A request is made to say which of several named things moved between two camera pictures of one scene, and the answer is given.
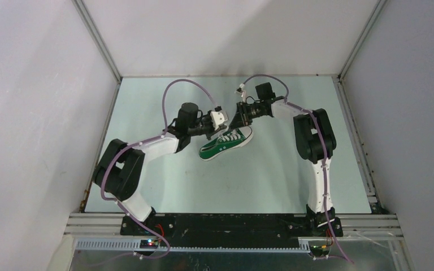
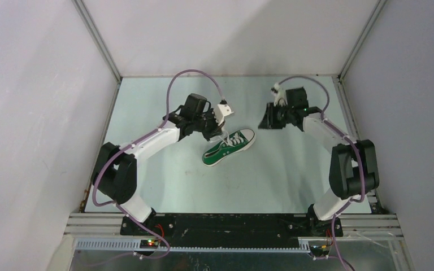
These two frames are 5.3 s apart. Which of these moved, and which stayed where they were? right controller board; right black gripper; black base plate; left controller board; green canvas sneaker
Moved: right black gripper; green canvas sneaker
Stayed: left controller board; black base plate; right controller board
